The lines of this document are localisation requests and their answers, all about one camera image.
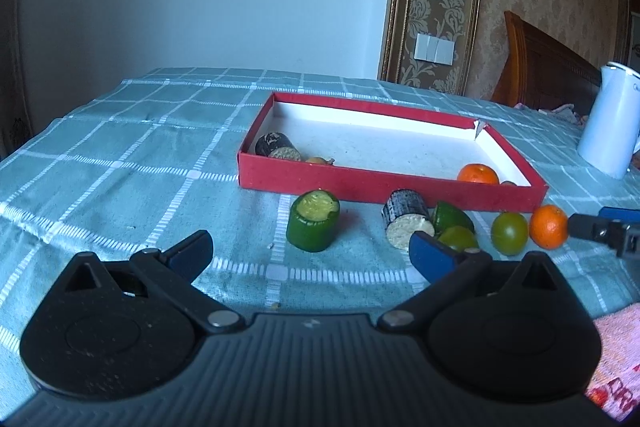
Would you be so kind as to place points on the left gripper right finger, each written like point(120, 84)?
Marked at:
point(481, 285)

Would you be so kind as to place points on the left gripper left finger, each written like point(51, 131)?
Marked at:
point(162, 277)

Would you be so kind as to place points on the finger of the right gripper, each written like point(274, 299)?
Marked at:
point(624, 215)
point(621, 237)

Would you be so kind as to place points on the orange mandarin outside box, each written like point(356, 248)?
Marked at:
point(548, 227)

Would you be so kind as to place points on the orange mandarin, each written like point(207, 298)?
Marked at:
point(478, 173)

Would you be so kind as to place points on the green cucumber stub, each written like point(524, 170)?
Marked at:
point(312, 222)

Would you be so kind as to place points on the small brown round fruit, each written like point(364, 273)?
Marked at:
point(317, 160)

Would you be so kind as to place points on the small green tomato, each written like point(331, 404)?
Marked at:
point(509, 233)

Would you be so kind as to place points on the white electric kettle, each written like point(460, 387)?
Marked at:
point(611, 133)

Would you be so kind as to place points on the pink floral towel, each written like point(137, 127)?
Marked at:
point(614, 386)

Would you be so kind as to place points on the red shallow cardboard box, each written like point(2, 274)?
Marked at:
point(379, 148)

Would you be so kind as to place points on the brown wooden headboard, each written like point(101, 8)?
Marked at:
point(542, 73)

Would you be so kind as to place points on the beige patterned curtain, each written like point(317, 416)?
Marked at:
point(16, 129)

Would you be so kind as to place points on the white wall switch panel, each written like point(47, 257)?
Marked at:
point(434, 50)

